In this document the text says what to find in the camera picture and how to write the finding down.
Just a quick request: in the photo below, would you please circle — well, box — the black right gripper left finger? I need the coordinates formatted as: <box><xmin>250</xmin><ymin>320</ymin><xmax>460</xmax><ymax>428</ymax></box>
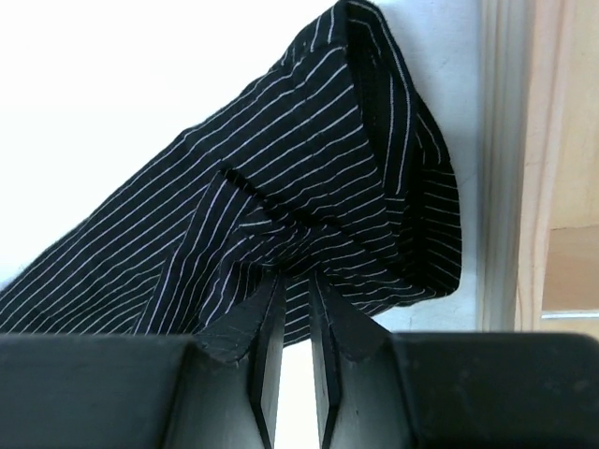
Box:
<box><xmin>197</xmin><ymin>275</ymin><xmax>286</xmax><ymax>438</ymax></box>

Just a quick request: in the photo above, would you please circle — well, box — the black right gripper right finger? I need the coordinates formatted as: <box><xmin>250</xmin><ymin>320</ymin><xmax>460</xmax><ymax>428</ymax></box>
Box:
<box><xmin>309</xmin><ymin>275</ymin><xmax>388</xmax><ymax>438</ymax></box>

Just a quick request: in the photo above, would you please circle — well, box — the black pinstriped underwear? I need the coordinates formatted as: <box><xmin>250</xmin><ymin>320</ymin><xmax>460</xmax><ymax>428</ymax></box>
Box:
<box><xmin>1</xmin><ymin>1</ymin><xmax>462</xmax><ymax>345</ymax></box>

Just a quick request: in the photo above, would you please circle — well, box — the wooden compartment tray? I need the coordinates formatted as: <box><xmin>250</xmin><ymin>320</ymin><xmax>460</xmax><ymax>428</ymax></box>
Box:
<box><xmin>476</xmin><ymin>1</ymin><xmax>598</xmax><ymax>335</ymax></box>

